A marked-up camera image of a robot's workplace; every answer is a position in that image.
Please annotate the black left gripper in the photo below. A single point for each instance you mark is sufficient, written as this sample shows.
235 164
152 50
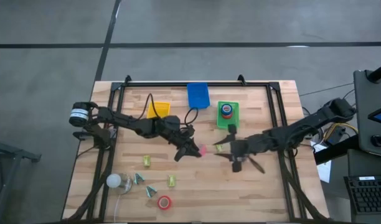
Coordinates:
182 136

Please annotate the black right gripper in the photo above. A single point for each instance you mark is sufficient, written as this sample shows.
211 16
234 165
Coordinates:
240 151

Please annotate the pink tape roll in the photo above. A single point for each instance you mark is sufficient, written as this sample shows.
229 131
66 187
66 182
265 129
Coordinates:
203 150

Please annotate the red tape roll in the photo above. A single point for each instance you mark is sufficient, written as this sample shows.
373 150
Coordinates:
159 203
227 117

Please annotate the blue tape roll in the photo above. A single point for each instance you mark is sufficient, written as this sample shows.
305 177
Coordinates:
222 109

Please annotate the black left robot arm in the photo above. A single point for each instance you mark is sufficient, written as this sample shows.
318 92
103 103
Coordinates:
131 123

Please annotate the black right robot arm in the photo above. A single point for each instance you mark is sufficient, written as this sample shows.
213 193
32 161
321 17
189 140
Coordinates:
302 126

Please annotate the green plastic basket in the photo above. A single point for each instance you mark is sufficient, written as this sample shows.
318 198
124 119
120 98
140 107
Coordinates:
220 123

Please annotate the yellow-green clip lower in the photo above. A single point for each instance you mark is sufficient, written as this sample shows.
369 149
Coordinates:
171 180

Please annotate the yellow-green clip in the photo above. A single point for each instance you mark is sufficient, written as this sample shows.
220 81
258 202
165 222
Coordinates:
146 160
171 180

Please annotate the yellow-green clip upper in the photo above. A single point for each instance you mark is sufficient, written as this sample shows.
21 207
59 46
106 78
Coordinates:
146 160

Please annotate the yellow plastic basket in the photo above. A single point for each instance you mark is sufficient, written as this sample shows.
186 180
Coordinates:
158 109

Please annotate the blue plastic basket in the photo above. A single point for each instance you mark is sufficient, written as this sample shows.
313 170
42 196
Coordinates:
198 96

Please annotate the white bulb on round base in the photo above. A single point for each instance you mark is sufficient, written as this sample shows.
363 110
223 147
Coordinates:
113 180

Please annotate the white paper sheet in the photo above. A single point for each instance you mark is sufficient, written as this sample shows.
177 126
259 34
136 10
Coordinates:
325 169

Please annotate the black cart bar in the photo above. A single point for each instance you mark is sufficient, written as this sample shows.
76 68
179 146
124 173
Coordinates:
336 152

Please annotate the black power adapter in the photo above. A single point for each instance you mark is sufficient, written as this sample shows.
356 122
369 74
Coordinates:
336 134

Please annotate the grey cart top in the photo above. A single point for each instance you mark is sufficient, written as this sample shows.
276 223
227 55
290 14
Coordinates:
365 124

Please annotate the black keyboard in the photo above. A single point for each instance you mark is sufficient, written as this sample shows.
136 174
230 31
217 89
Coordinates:
368 194

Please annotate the black round knob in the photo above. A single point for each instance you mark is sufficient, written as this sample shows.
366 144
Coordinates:
378 140

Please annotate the black pole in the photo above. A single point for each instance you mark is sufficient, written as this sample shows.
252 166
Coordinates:
380 73

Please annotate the black metal stand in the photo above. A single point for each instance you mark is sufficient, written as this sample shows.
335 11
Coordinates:
10 152

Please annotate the black aluminium table frame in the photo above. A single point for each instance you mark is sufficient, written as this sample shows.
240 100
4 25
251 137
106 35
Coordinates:
153 84

